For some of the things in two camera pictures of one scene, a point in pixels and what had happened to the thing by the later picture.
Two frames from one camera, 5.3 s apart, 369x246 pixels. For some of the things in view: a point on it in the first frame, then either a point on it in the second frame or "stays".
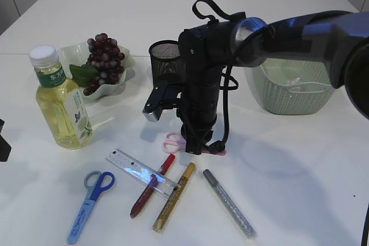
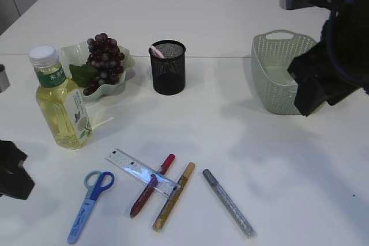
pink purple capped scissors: (175, 143) -> (156, 52)
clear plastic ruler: (154, 178) stays
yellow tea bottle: (61, 100) stays
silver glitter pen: (241, 219) stays
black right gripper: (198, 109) -> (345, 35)
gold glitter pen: (173, 198) stays
